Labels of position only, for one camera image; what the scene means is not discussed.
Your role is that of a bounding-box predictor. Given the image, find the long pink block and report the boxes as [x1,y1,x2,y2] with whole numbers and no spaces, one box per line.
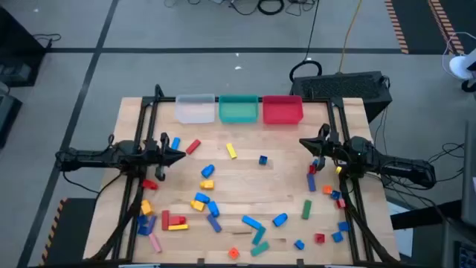
[148,232,163,254]

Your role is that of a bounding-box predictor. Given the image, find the black coiled cable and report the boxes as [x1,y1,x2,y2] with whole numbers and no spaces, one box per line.
[257,0,286,16]
[288,0,324,85]

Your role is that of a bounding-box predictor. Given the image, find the clear plastic bin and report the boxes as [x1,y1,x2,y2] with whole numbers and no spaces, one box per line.
[174,93,216,124]

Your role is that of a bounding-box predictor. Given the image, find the hazard striped floor mat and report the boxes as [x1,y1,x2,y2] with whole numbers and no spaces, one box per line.
[384,0,476,56]
[39,197,98,267]

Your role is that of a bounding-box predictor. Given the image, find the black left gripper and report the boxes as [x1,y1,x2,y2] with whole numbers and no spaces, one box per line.
[147,132,187,182]

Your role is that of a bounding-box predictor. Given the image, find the black cabinet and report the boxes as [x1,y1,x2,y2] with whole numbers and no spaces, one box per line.
[0,6,46,89]

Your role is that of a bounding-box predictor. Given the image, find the black floor equipment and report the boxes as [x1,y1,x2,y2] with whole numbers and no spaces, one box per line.
[0,83,23,150]

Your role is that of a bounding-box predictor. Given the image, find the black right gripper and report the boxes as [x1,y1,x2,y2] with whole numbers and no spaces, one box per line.
[299,124,338,173]

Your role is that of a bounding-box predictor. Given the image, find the black computer tower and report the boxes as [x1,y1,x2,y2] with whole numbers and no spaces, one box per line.
[289,70,393,124]

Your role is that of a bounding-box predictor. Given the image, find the white round device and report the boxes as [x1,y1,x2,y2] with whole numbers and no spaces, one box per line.
[441,31,476,93]

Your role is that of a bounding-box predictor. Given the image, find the teal plastic bin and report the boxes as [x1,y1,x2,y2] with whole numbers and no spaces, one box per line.
[218,94,260,124]

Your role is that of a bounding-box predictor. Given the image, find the long teal block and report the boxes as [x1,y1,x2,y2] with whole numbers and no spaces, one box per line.
[250,240,271,258]

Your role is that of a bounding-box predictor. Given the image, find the red plastic bin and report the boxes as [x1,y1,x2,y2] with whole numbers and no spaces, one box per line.
[262,95,304,126]

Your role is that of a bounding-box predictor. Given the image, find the yellow cable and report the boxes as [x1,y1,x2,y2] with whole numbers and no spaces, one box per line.
[336,0,364,74]

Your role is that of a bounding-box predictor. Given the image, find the long cyan block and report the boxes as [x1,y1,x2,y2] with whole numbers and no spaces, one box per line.
[251,226,267,246]

